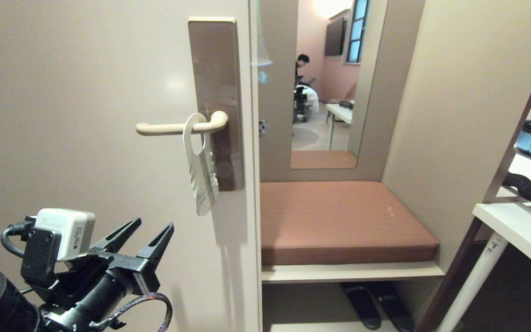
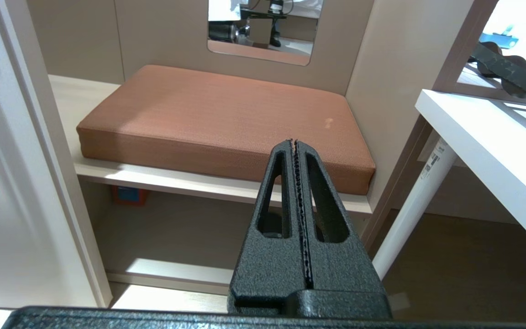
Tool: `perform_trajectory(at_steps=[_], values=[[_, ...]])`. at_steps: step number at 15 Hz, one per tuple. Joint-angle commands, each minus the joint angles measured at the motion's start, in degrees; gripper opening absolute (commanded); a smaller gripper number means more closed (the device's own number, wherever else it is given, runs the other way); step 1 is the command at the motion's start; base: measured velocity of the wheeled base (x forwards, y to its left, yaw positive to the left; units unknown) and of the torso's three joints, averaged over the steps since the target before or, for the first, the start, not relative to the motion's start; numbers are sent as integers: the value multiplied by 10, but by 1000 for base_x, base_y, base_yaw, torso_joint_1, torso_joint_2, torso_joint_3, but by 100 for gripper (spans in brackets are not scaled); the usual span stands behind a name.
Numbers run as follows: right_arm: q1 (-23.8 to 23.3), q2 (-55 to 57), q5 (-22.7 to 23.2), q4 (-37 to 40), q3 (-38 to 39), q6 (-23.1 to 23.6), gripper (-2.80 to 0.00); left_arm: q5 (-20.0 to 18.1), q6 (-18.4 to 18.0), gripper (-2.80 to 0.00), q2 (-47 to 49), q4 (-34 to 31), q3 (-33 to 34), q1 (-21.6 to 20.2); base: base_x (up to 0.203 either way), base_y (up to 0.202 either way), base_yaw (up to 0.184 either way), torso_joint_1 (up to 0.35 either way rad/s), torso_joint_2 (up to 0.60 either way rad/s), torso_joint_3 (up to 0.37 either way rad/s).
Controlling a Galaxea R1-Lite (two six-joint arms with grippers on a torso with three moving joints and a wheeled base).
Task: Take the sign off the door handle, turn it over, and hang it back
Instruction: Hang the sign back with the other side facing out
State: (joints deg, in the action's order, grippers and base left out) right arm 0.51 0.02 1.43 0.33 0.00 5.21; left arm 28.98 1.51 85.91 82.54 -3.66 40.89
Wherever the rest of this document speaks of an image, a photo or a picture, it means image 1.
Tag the beige bench board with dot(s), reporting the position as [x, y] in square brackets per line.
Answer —
[348, 272]

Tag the beige door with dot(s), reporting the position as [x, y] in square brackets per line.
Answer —
[72, 115]

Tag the white table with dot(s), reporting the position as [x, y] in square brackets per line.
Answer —
[523, 235]

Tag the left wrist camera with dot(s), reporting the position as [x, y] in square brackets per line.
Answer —
[65, 230]

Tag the white door hanger sign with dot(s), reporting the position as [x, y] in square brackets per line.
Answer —
[203, 184]

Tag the wall mirror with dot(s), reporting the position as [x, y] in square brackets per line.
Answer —
[325, 133]

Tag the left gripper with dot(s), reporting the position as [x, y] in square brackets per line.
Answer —
[109, 279]

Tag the wall socket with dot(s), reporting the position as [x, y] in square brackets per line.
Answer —
[262, 127]

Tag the dark brown wooden frame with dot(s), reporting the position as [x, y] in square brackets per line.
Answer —
[491, 193]

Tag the brown seat cushion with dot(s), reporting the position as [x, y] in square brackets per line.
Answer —
[344, 221]

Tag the black slipper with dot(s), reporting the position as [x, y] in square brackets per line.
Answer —
[397, 309]
[362, 306]

